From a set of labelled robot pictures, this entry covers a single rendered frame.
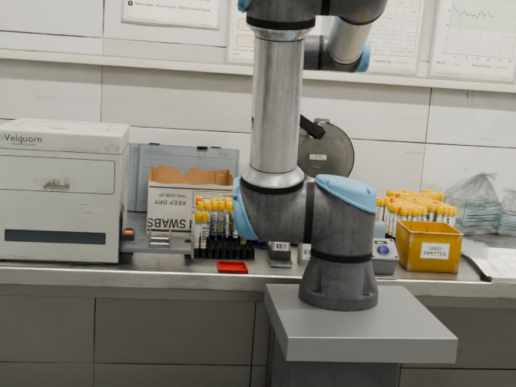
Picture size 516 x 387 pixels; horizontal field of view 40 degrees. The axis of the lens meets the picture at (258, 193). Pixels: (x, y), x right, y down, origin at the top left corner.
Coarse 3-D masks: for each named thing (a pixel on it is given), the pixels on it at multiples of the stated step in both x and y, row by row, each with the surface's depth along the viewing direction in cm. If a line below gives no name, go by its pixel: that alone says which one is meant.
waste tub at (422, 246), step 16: (400, 224) 179; (416, 224) 184; (432, 224) 184; (448, 224) 182; (400, 240) 179; (416, 240) 171; (432, 240) 171; (448, 240) 172; (400, 256) 178; (416, 256) 172; (432, 256) 172; (448, 256) 172; (432, 272) 173; (448, 272) 173
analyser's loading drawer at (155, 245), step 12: (120, 240) 167; (156, 240) 167; (168, 240) 168; (192, 240) 163; (132, 252) 162; (144, 252) 162; (156, 252) 162; (168, 252) 163; (180, 252) 163; (192, 252) 163
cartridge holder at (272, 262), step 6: (270, 246) 172; (270, 252) 170; (276, 252) 169; (282, 252) 169; (288, 252) 170; (270, 258) 169; (276, 258) 170; (282, 258) 170; (288, 258) 170; (270, 264) 168; (276, 264) 168; (282, 264) 168; (288, 264) 168
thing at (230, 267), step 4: (220, 264) 166; (224, 264) 167; (228, 264) 167; (232, 264) 167; (236, 264) 167; (240, 264) 167; (244, 264) 166; (220, 268) 163; (224, 268) 164; (228, 268) 164; (232, 268) 164; (236, 268) 164; (240, 268) 164; (244, 268) 165; (220, 272) 160; (224, 272) 161; (228, 272) 161; (232, 272) 161; (236, 272) 161; (240, 272) 161; (244, 272) 161
